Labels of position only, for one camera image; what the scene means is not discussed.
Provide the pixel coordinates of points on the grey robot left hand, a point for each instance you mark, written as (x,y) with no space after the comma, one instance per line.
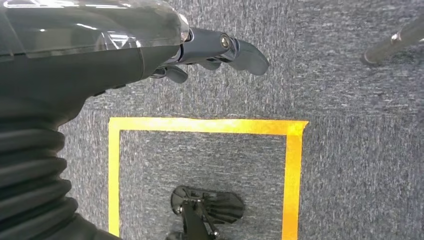
(82,66)

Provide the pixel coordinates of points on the stainless steel workbench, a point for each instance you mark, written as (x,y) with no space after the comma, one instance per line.
(397,38)

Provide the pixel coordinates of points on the yellow floor tape square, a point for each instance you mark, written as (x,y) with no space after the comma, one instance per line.
(198,126)

